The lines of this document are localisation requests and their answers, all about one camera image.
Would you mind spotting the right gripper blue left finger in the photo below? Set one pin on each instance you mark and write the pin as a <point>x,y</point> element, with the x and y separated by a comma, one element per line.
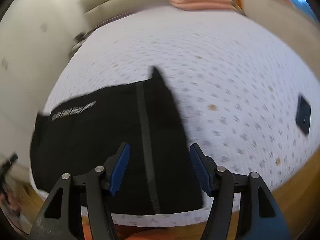
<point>119,165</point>

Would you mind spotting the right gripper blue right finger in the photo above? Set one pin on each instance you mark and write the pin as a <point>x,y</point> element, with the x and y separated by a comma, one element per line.
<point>203,167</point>

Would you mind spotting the black hooded jacket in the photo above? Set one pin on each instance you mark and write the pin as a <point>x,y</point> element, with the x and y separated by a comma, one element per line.
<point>83,132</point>

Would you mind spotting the person left hand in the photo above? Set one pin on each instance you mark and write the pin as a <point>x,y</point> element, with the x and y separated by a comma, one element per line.
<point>10,204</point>

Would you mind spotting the orange trousers legs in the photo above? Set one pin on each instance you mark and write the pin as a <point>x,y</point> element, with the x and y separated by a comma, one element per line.
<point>181,232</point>

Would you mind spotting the bed with floral sheet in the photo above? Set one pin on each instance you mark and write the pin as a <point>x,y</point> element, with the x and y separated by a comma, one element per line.
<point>234,83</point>

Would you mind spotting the blue smartphone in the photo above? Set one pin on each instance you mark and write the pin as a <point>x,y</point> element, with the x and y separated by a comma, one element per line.
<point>303,115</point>

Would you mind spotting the grey nightstand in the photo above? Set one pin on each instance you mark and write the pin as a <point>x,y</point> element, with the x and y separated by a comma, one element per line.
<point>79,40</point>

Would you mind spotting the white wardrobe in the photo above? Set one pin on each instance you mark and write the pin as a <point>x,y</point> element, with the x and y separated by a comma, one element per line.
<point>36,37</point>

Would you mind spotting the folded pink blanket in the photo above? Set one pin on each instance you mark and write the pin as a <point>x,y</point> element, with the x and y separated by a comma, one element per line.
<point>202,4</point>

